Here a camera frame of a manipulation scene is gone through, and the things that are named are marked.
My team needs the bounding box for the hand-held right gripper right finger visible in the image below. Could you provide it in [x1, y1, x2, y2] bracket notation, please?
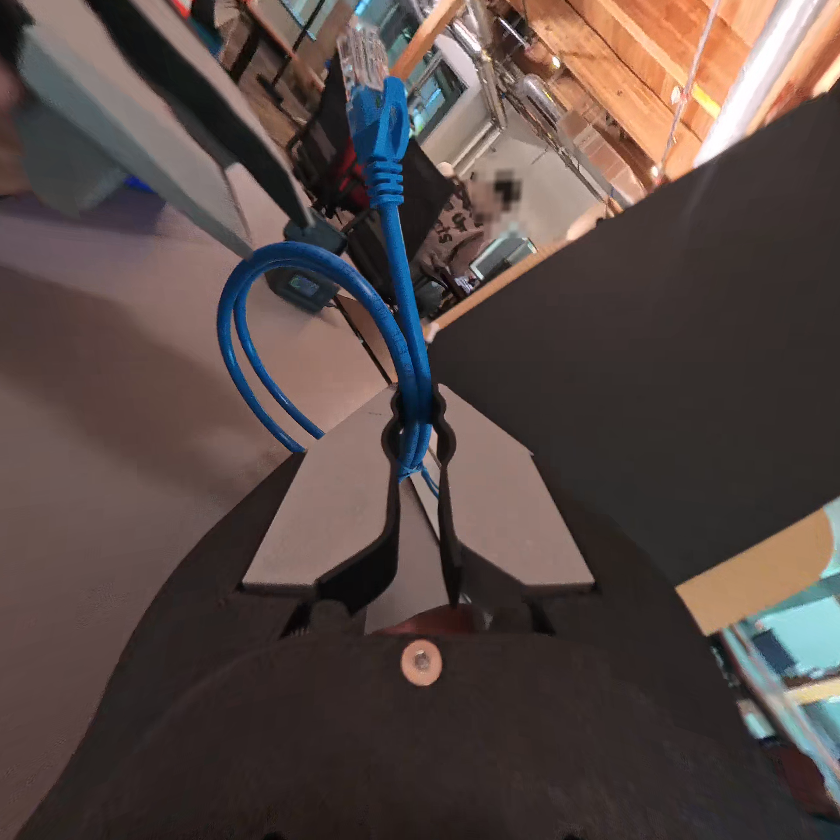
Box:
[432, 385, 596, 605]

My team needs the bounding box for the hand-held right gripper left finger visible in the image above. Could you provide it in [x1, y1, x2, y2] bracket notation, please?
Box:
[243, 387, 404, 613]

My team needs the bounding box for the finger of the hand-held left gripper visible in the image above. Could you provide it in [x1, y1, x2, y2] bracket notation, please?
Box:
[13, 0, 316, 258]

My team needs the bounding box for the black battery charging case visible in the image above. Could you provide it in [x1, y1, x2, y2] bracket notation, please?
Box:
[264, 220, 349, 316]

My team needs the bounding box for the black board on white stand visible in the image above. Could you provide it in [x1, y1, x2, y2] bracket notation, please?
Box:
[423, 88, 840, 637]

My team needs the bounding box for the black office chair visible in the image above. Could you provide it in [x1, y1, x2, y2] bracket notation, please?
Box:
[289, 56, 457, 263]

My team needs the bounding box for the blue ethernet cable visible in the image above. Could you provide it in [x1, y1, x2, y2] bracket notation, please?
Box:
[217, 16, 442, 503]

